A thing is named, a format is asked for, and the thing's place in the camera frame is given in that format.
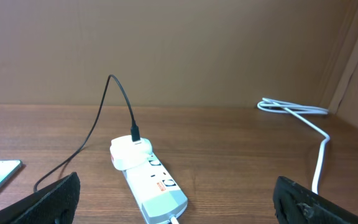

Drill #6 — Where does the black USB charging cable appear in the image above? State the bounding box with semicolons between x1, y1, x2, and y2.
33;74;141;193

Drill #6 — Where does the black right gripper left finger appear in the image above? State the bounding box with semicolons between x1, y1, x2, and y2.
0;172;80;224

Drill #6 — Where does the white USB charger plug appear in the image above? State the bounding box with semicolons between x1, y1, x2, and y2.
110;135;153;170

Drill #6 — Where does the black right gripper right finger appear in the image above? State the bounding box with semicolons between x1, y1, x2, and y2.
273;176;358;224

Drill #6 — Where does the white power extension strip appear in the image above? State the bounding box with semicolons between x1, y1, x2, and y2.
122;154;188;224

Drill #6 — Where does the white power strip cord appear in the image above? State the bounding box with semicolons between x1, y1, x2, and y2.
256;97;331;195

